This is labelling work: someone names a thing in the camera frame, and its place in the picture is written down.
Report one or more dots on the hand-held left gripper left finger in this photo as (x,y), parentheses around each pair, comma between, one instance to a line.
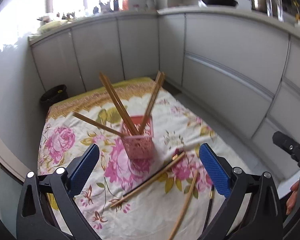
(83,172)

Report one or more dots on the floral printed cloth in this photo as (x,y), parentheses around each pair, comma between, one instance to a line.
(72,135)

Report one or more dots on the pink perforated utensil holder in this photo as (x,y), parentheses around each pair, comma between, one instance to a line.
(137,146)

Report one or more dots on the tan wooden chopstick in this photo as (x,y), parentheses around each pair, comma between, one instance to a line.
(97,124)
(115,102)
(185,205)
(150,180)
(155,101)
(120,102)
(151,102)

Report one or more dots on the white drawer base cabinet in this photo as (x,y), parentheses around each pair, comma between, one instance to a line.
(230,65)

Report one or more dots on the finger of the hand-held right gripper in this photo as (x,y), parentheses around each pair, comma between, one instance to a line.
(292,148)

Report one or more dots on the white door base cabinet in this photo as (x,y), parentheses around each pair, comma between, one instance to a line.
(95,52)

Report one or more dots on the black knife block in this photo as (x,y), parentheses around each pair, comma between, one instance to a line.
(116,5)

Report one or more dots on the white kitchen countertop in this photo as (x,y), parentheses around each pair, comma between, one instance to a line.
(215,11)

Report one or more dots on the black trash bin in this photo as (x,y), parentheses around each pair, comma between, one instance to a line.
(53,96)

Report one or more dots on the orange bottle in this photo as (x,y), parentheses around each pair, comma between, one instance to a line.
(124,2)

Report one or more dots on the black gold-banded chopstick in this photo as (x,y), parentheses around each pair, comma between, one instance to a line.
(150,177)
(209,207)

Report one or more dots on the person's right hand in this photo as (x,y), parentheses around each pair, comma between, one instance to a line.
(293,195)

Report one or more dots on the pale green bowl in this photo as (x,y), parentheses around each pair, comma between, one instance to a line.
(52,26)

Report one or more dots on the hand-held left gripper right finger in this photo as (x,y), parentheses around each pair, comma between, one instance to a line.
(213,172)

